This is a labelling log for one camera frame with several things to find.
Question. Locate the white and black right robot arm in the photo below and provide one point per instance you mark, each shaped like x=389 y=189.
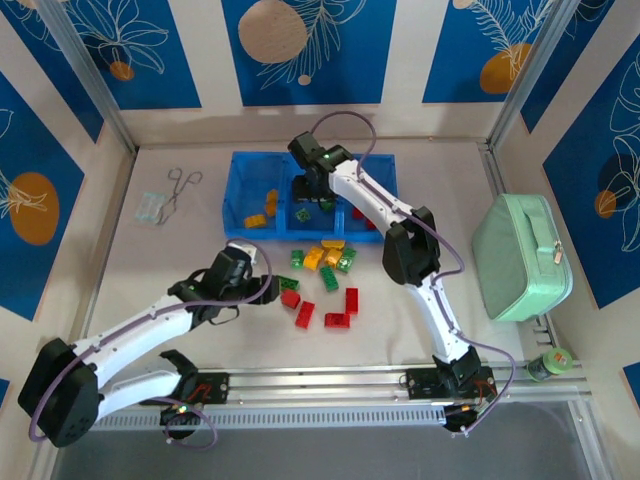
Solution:
x=440 y=310

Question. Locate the aluminium frame post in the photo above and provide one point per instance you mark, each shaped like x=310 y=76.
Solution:
x=95 y=85
x=532 y=75

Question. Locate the aluminium mounting rail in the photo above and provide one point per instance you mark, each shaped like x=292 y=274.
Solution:
x=325 y=385

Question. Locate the small green lego brick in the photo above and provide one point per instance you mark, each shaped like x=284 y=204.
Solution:
x=298 y=259

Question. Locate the red lego brick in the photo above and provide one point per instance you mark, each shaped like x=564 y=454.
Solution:
x=290 y=300
x=351 y=301
x=358 y=213
x=305 y=315
x=337 y=320
x=372 y=223

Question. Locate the green tape roll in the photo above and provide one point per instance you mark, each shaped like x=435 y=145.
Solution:
x=555 y=362

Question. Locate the mint green zip case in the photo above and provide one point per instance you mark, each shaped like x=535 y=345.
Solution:
x=520 y=250

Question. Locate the blue floral wall panel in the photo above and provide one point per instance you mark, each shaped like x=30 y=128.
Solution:
x=585 y=60
x=25 y=150
x=575 y=200
x=165 y=75
x=450 y=60
x=60 y=85
x=350 y=60

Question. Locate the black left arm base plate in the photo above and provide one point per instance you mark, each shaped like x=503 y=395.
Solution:
x=215 y=387

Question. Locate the yellow curved lego brick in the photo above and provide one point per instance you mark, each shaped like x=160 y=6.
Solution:
x=334 y=244

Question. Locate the green eight-stud lego brick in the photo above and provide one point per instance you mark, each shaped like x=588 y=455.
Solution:
x=290 y=283
x=347 y=261

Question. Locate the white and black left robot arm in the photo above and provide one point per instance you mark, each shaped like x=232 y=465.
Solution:
x=130 y=330

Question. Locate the blue three-compartment plastic bin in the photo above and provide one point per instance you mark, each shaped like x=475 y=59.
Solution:
x=245 y=175

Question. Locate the clear plastic packet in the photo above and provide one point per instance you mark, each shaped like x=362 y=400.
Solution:
x=150 y=207

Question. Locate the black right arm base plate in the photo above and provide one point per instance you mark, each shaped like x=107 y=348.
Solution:
x=422 y=384

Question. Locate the black base connector box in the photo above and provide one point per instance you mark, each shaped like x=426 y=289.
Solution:
x=460 y=417
x=180 y=415

